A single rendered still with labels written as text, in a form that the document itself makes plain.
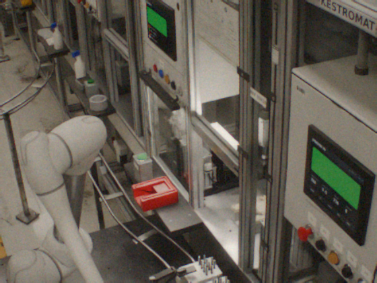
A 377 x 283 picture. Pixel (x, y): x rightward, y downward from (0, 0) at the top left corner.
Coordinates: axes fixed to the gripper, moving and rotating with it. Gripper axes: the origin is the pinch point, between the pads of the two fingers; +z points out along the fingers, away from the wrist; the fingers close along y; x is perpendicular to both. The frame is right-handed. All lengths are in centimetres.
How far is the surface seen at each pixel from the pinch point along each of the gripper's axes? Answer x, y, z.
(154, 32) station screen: 58, 69, 17
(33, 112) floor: 332, -88, -2
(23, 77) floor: 411, -87, 4
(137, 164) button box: 62, 12, 5
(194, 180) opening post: 35.4, 14.5, 19.3
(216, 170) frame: 48, 7, 35
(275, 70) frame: -21, 84, 21
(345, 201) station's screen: -60, 68, 16
